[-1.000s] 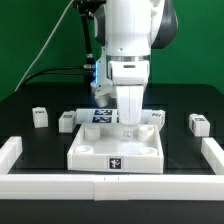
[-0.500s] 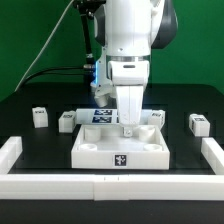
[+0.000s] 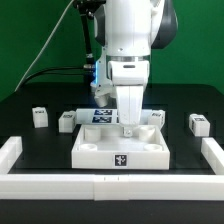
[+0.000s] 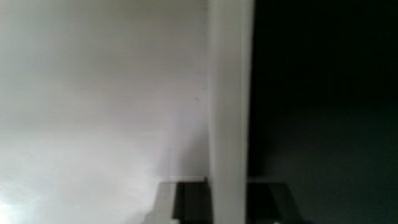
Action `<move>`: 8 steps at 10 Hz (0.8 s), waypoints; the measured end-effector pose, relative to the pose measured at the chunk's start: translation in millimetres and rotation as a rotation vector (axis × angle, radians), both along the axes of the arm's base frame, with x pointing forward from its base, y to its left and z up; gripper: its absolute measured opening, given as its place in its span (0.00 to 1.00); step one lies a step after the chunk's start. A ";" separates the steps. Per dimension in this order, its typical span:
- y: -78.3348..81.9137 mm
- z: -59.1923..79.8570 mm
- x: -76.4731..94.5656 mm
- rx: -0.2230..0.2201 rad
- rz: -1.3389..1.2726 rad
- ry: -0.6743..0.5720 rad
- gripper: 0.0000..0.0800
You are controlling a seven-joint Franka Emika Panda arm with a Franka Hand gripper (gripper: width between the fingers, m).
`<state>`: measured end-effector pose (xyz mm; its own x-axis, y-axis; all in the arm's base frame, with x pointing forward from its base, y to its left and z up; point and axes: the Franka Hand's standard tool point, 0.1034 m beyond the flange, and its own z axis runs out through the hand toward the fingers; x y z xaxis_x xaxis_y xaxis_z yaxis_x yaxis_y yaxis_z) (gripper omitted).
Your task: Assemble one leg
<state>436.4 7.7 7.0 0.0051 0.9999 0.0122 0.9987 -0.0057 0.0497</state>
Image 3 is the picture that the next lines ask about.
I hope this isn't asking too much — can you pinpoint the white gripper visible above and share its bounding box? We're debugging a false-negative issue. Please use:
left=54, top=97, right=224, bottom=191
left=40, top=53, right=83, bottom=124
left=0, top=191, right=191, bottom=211
left=107, top=57, right=149, bottom=137

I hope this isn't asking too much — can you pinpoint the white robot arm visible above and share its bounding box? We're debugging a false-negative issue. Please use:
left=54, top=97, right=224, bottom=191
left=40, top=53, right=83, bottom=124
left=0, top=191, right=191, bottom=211
left=91, top=0, right=178, bottom=137

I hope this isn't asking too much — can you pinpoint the white cable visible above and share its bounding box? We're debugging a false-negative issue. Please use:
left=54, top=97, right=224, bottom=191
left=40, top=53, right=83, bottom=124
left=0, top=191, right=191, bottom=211
left=13, top=0, right=75, bottom=93

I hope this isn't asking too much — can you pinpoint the green backdrop curtain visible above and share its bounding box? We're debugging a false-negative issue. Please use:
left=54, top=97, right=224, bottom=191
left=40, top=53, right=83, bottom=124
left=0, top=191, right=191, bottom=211
left=0, top=0, right=224, bottom=100

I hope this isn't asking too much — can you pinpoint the white U-shaped obstacle fence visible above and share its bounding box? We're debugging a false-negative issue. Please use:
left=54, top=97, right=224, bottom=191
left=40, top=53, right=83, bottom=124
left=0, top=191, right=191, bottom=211
left=0, top=136, right=224, bottom=201

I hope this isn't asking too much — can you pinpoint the black cable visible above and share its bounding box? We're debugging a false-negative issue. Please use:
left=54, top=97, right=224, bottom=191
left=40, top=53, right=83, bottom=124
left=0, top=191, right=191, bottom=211
left=23, top=0, right=101, bottom=88

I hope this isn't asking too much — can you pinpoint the white marker tag board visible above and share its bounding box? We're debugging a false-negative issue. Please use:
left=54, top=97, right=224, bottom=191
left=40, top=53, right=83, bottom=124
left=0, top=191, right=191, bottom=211
left=76, top=108, right=152, bottom=126

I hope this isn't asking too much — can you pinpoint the white square tabletop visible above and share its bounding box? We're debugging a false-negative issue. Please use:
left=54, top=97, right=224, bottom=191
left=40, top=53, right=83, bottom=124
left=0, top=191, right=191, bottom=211
left=71, top=125, right=170, bottom=170

